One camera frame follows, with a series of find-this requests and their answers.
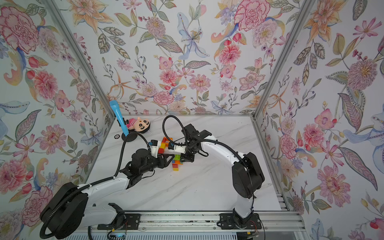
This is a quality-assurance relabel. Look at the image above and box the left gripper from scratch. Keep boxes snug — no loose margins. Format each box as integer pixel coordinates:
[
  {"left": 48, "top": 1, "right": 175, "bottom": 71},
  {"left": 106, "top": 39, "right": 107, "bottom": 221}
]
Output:
[{"left": 139, "top": 153, "right": 176, "bottom": 175}]

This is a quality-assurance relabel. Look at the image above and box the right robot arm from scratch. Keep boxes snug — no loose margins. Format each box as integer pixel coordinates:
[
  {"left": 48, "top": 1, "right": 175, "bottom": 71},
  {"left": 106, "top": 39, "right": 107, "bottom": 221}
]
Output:
[{"left": 181, "top": 124, "right": 265, "bottom": 228}]

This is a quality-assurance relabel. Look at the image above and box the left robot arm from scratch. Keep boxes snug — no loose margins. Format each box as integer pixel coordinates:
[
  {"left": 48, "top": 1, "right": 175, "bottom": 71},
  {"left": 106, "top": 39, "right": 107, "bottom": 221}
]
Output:
[{"left": 40, "top": 149, "right": 175, "bottom": 240}]

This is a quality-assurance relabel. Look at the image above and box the black round stand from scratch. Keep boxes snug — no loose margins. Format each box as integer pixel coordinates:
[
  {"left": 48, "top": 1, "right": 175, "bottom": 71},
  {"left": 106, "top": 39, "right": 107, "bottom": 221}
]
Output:
[{"left": 121, "top": 119, "right": 137, "bottom": 142}]

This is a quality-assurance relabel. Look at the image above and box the plush doll head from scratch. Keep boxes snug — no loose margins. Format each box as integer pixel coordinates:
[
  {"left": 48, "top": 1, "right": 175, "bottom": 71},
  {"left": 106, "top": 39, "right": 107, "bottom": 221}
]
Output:
[{"left": 126, "top": 117, "right": 151, "bottom": 133}]

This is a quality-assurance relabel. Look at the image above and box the blue tube on stand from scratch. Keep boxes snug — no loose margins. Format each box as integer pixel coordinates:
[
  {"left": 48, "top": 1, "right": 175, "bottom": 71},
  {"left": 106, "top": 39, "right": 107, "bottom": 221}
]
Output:
[{"left": 110, "top": 100, "right": 129, "bottom": 137}]

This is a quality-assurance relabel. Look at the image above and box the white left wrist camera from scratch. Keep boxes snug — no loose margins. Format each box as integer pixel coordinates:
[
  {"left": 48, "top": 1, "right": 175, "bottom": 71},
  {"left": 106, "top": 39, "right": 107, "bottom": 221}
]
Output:
[{"left": 149, "top": 140, "right": 159, "bottom": 158}]

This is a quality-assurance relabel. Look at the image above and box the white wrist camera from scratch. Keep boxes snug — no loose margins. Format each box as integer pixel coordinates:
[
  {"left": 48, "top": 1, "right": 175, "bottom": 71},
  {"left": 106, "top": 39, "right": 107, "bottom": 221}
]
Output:
[
  {"left": 167, "top": 143, "right": 186, "bottom": 155},
  {"left": 149, "top": 140, "right": 159, "bottom": 158}
]

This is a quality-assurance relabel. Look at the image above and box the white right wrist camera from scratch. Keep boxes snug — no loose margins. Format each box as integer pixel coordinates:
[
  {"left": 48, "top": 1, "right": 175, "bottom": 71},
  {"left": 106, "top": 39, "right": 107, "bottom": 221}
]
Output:
[{"left": 167, "top": 143, "right": 186, "bottom": 155}]

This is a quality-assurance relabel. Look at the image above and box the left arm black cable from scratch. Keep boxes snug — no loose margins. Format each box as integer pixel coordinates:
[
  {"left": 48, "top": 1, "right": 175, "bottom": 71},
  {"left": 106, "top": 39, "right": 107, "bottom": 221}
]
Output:
[{"left": 38, "top": 131, "right": 151, "bottom": 239}]

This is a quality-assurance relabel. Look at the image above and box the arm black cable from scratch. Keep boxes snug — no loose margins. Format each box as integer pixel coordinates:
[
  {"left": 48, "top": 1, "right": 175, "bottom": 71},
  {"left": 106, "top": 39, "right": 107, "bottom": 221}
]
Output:
[
  {"left": 38, "top": 131, "right": 151, "bottom": 239},
  {"left": 161, "top": 115, "right": 188, "bottom": 145}
]

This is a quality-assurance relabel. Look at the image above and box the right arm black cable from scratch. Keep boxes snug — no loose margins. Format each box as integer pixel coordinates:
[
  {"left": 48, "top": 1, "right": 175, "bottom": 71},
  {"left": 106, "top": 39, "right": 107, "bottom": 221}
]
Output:
[{"left": 161, "top": 115, "right": 188, "bottom": 145}]

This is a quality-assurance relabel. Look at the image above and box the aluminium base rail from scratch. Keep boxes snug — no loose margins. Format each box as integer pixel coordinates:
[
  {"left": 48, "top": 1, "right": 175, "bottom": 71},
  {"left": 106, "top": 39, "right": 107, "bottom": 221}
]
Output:
[{"left": 47, "top": 210, "right": 307, "bottom": 240}]

